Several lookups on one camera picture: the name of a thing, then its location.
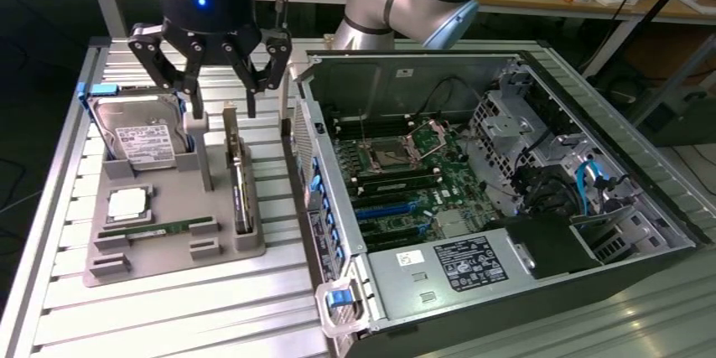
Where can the silver disk bay cage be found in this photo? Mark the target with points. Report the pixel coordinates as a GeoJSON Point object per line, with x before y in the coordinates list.
{"type": "Point", "coordinates": [503, 123]}

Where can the blue disk caddy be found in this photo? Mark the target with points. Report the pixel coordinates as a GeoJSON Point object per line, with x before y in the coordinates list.
{"type": "Point", "coordinates": [104, 90]}

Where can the grey plastic parts rack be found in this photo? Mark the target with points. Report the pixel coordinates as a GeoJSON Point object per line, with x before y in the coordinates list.
{"type": "Point", "coordinates": [179, 190]}

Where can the grey power supply unit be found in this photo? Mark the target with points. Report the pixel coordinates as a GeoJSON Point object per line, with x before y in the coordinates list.
{"type": "Point", "coordinates": [408, 291]}

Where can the dark grey floor cabinet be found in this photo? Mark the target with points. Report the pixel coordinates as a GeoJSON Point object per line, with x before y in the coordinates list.
{"type": "Point", "coordinates": [683, 123]}

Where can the silver hard disk drive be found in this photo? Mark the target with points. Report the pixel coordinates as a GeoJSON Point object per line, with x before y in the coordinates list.
{"type": "Point", "coordinates": [140, 131]}

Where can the black plastic fan shroud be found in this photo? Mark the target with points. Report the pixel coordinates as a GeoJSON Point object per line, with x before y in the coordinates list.
{"type": "Point", "coordinates": [548, 245]}

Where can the open black PC case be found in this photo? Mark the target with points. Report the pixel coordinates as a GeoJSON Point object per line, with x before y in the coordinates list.
{"type": "Point", "coordinates": [503, 312]}

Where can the small silver chipset heatsink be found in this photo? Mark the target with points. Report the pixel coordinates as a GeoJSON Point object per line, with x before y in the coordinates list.
{"type": "Point", "coordinates": [449, 224]}

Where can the black intrusion switch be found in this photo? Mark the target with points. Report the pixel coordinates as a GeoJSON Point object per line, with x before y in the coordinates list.
{"type": "Point", "coordinates": [320, 128]}

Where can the green RAM stick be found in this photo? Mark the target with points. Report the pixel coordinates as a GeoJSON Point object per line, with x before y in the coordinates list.
{"type": "Point", "coordinates": [168, 227]}

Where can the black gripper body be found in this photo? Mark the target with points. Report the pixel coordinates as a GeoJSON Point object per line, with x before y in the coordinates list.
{"type": "Point", "coordinates": [201, 1]}

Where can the low profile graphics card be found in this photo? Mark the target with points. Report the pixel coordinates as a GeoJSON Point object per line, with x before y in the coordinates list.
{"type": "Point", "coordinates": [241, 190]}

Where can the black RAM stick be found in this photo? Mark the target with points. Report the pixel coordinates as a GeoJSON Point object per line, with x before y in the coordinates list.
{"type": "Point", "coordinates": [397, 184]}

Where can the blue expansion slot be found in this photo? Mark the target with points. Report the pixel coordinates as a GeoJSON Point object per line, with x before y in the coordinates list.
{"type": "Point", "coordinates": [385, 210]}

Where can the CPU socket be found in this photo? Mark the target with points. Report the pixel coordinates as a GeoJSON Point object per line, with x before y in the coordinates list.
{"type": "Point", "coordinates": [388, 154]}

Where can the metal socket cover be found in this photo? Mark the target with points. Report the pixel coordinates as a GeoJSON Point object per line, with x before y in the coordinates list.
{"type": "Point", "coordinates": [429, 122]}

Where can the silver CPU chip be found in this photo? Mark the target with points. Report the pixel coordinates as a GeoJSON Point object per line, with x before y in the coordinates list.
{"type": "Point", "coordinates": [127, 205]}

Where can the thin socket locking lever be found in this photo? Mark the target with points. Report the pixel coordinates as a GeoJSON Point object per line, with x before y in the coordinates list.
{"type": "Point", "coordinates": [364, 127]}

